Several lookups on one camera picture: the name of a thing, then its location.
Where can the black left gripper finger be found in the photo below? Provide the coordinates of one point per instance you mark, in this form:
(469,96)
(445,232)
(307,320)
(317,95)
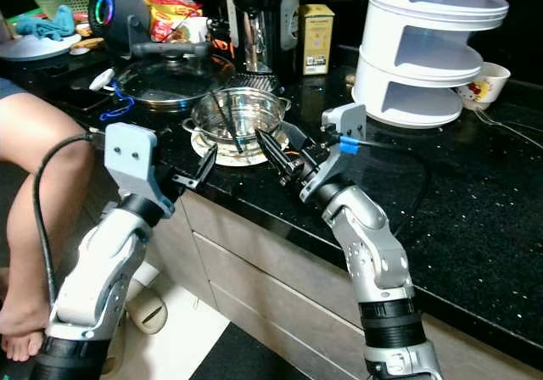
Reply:
(207,166)

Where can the steel fork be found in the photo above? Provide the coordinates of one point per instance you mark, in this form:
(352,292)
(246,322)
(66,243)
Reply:
(509,124)

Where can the yellow cardboard box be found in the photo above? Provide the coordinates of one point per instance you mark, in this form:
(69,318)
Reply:
(316,41)

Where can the white printed mug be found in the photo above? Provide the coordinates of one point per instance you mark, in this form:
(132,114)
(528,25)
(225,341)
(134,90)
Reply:
(485,85)

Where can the green plastic basket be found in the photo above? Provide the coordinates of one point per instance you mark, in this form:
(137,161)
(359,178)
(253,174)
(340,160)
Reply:
(72,2)

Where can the white key fob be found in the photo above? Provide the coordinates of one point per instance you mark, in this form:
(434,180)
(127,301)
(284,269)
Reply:
(102,79)

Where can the steel pot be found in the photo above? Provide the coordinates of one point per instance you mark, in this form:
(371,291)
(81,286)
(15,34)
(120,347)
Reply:
(263,110)

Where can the grey kitchen cabinet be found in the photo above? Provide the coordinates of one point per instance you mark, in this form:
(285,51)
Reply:
(263,270)

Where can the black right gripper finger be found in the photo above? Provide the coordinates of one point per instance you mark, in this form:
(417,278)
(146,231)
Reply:
(295,141)
(278,154)

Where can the white tiered storage container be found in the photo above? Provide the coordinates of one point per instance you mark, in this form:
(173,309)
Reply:
(424,62)

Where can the blue cloth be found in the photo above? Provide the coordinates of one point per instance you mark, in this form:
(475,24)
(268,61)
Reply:
(47,24)

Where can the white round plate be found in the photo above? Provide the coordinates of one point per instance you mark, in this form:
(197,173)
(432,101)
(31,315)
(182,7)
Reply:
(34,49)

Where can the orange plastic item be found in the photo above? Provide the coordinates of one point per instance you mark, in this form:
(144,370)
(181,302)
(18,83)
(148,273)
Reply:
(221,47)

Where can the person bare leg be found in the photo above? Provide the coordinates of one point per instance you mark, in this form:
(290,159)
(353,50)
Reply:
(38,202)

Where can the dark thin utensil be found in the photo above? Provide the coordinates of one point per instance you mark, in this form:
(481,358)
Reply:
(227,119)

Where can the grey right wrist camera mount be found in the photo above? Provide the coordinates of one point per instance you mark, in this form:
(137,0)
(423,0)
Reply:
(344,121)

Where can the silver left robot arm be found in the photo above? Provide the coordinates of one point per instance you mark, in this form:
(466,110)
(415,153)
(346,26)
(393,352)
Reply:
(93,278)

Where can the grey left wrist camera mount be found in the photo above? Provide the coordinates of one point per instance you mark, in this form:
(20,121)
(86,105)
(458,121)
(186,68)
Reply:
(131,164)

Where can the red yellow noodle packet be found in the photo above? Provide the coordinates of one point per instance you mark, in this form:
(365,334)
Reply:
(165,13)

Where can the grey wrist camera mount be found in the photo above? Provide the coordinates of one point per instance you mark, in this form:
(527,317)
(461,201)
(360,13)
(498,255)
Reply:
(131,164)
(344,121)

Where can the black floor mat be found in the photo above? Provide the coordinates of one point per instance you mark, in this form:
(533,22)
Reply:
(237,354)

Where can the steel plate under pot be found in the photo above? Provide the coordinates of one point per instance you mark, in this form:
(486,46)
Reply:
(208,153)

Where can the blue shorts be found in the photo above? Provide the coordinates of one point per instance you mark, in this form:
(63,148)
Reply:
(8,87)

